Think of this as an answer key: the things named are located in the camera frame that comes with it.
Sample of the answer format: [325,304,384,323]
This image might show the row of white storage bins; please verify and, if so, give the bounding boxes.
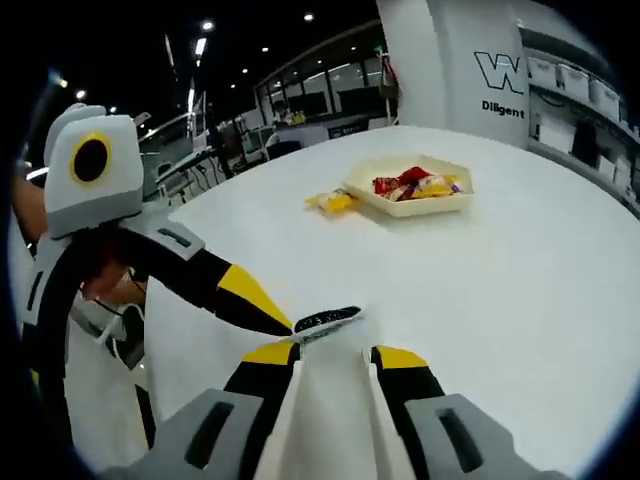
[527,57,626,114]

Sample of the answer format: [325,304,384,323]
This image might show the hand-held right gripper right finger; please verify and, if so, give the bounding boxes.
[372,344,571,480]

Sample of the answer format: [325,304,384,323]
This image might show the white plastic chair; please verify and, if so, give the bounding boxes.
[92,302,147,371]

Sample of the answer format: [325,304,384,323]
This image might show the clear dark food packet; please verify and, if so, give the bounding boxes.
[292,304,371,351]

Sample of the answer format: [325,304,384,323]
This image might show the ceiling spot lights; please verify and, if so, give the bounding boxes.
[49,14,316,114]

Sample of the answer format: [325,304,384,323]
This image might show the black bag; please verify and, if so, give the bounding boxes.
[572,119,601,166]

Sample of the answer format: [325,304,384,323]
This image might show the white food tongs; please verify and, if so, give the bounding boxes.
[254,349,416,480]

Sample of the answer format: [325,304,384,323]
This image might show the grey reception counter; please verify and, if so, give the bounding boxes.
[272,114,386,149]

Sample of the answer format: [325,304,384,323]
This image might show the clothes rack with red garment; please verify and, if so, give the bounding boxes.
[377,47,401,129]

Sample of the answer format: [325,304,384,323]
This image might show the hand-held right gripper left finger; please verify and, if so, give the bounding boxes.
[97,341,303,480]

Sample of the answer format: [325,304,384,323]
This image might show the cream hexagonal container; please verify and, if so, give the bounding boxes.
[342,153,475,219]

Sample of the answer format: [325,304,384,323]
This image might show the grey metal shelving unit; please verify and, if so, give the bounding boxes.
[519,24,640,206]

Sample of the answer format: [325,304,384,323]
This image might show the person's left hand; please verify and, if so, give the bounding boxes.
[81,248,150,305]

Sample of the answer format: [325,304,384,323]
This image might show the yellow cake food packet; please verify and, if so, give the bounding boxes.
[409,173,459,200]
[304,189,354,215]

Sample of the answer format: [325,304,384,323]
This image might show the black office chair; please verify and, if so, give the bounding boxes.
[264,141,301,161]

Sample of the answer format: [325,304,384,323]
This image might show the white cardboard box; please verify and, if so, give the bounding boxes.
[537,114,576,154]

